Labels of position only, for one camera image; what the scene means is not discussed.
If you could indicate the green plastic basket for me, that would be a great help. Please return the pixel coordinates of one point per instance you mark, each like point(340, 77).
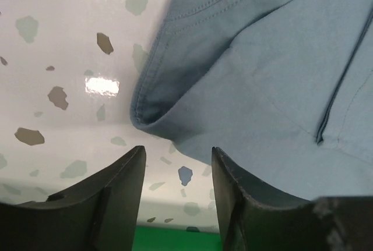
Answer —
point(191, 239)

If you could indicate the blue t-shirt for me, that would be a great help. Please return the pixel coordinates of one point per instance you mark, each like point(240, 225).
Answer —
point(284, 87)

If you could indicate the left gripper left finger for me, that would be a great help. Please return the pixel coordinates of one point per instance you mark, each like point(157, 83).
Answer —
point(97, 213)

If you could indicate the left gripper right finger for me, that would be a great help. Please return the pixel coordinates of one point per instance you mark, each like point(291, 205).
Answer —
point(254, 215)

